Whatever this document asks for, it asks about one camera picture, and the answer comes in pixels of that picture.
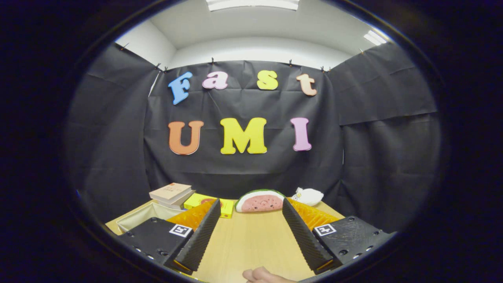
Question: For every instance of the beige fabric storage box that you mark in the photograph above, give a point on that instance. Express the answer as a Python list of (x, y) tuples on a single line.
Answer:
[(145, 214)]

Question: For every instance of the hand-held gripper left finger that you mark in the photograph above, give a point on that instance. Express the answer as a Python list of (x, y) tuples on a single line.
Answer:
[(200, 239)]

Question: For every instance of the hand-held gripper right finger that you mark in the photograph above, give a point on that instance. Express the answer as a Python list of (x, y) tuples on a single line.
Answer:
[(304, 239)]

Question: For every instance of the white book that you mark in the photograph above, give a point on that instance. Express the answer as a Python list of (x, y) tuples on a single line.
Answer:
[(184, 200)]

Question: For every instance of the yellow box with red circle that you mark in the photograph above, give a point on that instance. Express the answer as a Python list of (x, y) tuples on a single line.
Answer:
[(196, 201)]

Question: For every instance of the long ceiling light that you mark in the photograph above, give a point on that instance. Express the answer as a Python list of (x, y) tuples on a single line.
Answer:
[(253, 4)]

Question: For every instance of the small ceiling light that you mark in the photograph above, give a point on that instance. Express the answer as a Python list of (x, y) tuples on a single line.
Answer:
[(375, 37)]

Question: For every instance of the white plush toy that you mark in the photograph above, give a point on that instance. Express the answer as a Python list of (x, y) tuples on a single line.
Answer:
[(310, 196)]

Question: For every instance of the watermelon slice plush toy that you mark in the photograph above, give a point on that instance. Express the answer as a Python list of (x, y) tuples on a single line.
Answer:
[(261, 202)]

